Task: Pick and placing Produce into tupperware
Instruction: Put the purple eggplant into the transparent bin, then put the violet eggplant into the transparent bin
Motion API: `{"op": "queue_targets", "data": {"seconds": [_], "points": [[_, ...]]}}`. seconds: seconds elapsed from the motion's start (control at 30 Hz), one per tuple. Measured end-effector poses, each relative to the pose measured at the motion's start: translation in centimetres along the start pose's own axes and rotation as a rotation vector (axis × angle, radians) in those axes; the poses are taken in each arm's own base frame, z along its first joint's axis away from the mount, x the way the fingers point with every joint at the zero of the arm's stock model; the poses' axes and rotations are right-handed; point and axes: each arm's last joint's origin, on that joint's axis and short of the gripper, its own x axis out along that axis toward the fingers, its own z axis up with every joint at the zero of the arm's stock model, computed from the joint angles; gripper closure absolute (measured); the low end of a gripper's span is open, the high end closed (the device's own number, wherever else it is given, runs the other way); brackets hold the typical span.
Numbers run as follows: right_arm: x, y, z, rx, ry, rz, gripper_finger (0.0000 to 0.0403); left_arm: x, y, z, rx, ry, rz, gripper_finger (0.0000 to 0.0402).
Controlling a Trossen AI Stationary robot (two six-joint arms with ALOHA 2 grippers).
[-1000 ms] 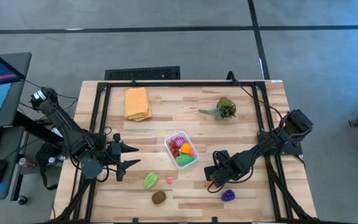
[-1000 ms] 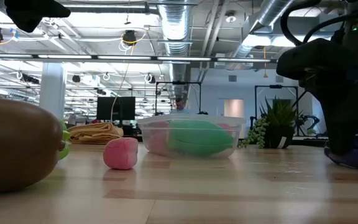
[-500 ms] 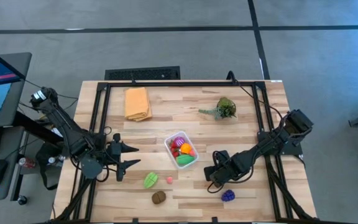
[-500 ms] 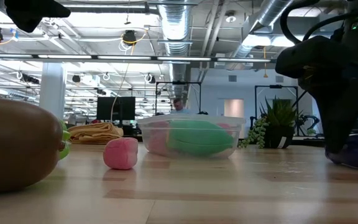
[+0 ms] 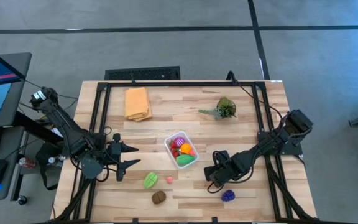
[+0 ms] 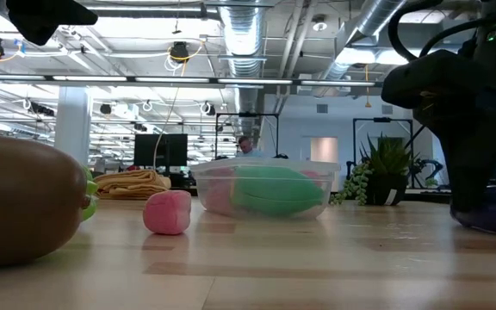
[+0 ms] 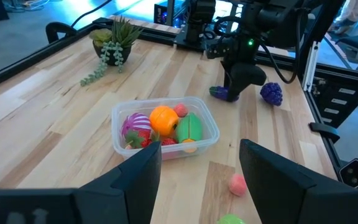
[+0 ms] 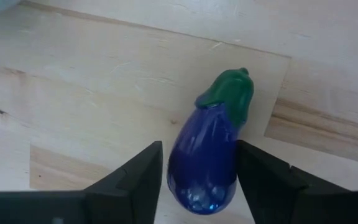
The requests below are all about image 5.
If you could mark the white tape strip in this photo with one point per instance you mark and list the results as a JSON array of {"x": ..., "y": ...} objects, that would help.
[{"x": 277, "y": 81}]

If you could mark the light green toy vegetable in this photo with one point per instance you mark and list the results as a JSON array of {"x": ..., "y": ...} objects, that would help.
[{"x": 151, "y": 180}]

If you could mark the potted green plant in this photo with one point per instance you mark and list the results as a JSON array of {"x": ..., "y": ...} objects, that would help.
[{"x": 226, "y": 108}]

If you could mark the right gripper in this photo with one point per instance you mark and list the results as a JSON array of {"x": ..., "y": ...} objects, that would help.
[{"x": 222, "y": 169}]

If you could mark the pink toy fruit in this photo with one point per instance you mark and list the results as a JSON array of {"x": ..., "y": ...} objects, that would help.
[
  {"x": 169, "y": 180},
  {"x": 192, "y": 152}
]

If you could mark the orange toy fruit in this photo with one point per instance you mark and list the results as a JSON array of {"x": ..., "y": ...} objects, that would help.
[{"x": 186, "y": 148}]

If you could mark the red soda can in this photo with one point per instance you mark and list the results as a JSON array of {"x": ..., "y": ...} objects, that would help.
[{"x": 26, "y": 162}]

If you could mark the purple white toy onion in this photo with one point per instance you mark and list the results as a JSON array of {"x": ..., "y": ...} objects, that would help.
[{"x": 179, "y": 141}]

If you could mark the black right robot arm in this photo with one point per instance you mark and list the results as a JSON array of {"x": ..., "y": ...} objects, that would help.
[{"x": 272, "y": 143}]

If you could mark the clear plastic tupperware container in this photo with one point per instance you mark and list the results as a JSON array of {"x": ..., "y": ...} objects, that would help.
[{"x": 169, "y": 141}]

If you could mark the purple toy grapes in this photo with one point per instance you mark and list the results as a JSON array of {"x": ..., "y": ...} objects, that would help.
[{"x": 228, "y": 195}]

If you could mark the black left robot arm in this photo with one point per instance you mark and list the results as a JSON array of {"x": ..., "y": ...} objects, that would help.
[{"x": 70, "y": 133}]

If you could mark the dark grey desk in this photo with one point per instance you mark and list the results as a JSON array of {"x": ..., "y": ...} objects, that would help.
[{"x": 20, "y": 65}]

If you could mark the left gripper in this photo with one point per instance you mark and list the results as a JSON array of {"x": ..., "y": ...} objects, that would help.
[{"x": 119, "y": 155}]

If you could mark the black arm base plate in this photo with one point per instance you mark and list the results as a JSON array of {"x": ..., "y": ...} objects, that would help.
[{"x": 292, "y": 147}]

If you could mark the brown toy potato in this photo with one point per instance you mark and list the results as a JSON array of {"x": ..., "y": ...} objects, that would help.
[{"x": 158, "y": 197}]

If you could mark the black desk caster wheel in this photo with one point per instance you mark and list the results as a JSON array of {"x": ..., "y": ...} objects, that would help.
[{"x": 22, "y": 200}]

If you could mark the folded orange cloth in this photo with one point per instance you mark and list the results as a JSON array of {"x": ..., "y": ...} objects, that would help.
[{"x": 137, "y": 104}]

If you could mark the green toy cucumber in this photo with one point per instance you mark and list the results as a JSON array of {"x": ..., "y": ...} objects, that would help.
[{"x": 184, "y": 160}]

